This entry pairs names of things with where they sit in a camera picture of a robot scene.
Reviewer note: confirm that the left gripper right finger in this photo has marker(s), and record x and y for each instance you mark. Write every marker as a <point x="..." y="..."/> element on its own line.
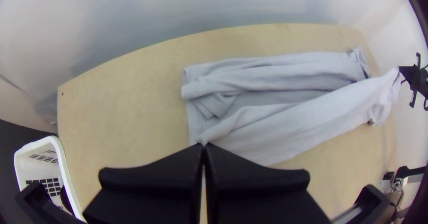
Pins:
<point x="254" y="194"/>

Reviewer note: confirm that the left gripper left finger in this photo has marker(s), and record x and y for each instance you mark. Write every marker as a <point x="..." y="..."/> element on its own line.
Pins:
<point x="157" y="190"/>

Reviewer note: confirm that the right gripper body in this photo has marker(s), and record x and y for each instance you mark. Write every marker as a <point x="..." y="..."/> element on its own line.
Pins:
<point x="418" y="80"/>

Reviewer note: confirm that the grey t-shirt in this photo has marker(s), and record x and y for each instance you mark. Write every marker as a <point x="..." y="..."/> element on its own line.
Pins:
<point x="267" y="123"/>

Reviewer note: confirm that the white laundry basket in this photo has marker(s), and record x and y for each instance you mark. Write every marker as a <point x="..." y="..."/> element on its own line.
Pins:
<point x="36" y="157"/>

